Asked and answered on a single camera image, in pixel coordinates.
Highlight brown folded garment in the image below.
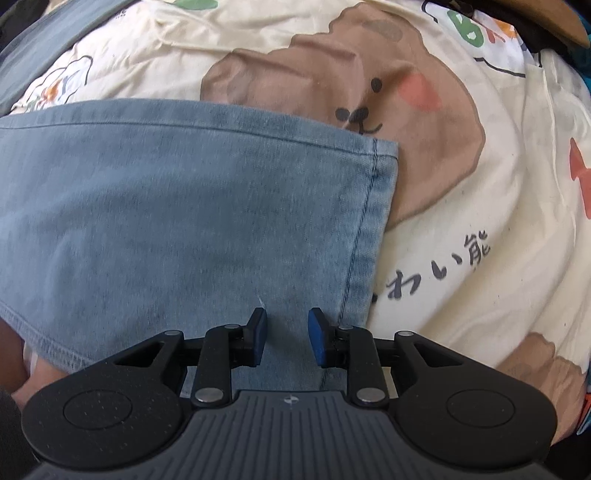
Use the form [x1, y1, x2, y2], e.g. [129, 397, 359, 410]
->
[496, 0, 591, 47]

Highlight light blue jeans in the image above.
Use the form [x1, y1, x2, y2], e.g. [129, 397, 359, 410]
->
[0, 0, 400, 400]

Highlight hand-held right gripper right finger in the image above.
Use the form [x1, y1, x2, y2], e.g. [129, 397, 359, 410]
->
[307, 307, 468, 408]

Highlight cream bear print bed sheet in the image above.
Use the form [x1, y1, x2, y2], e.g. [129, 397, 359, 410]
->
[9, 0, 591, 444]

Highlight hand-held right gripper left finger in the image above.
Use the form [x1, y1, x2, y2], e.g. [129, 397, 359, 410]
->
[112, 308, 269, 408]

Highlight person's bare foot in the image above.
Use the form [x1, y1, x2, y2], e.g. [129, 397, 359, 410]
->
[0, 318, 70, 409]

